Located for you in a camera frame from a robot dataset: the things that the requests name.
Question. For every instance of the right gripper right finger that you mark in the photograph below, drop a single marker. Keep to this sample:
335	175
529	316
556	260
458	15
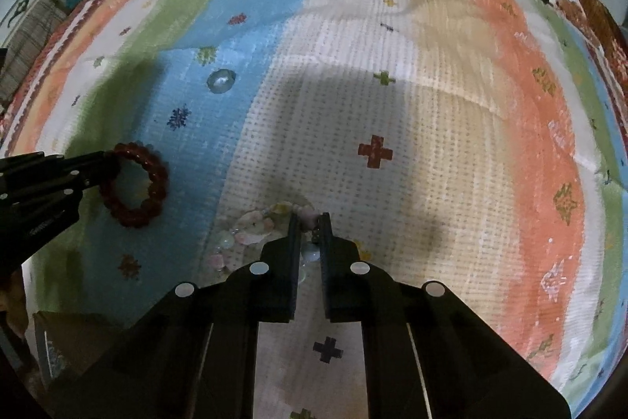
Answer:
426	353

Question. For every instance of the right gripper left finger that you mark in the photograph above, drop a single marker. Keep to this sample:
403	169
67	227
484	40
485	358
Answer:
193	355

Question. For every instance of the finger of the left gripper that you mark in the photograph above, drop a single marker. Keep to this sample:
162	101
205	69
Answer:
90	170

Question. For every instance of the person's left hand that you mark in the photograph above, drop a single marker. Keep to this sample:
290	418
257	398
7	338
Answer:
14	302

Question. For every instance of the silver metal tin box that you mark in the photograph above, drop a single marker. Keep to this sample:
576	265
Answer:
67	344

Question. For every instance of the grey plaid pillow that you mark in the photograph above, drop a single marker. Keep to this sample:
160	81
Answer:
30	38

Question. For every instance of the striped colourful woven cloth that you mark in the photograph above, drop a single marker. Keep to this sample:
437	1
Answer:
474	142

